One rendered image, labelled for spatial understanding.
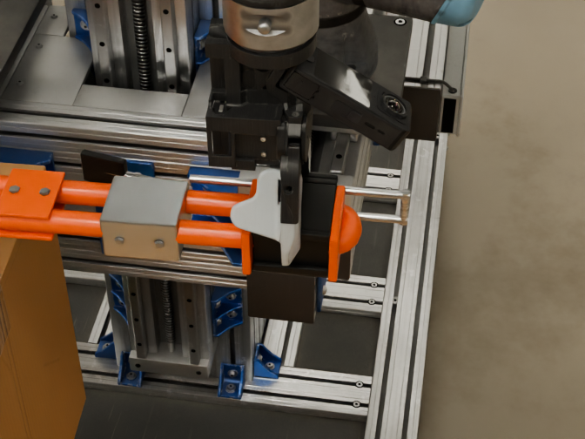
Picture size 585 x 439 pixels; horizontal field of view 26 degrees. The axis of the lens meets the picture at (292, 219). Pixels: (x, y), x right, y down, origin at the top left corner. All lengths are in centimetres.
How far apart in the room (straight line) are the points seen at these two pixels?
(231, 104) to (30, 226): 23
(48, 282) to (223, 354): 82
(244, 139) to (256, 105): 3
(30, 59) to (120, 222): 70
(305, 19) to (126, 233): 28
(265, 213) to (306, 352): 129
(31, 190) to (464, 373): 157
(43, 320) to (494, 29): 228
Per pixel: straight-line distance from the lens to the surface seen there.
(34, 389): 145
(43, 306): 145
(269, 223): 107
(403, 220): 116
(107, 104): 169
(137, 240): 113
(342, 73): 103
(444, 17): 144
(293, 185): 103
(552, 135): 319
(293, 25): 97
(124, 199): 114
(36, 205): 115
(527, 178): 305
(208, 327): 208
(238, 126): 102
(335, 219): 110
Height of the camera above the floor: 198
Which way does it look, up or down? 43 degrees down
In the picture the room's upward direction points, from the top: straight up
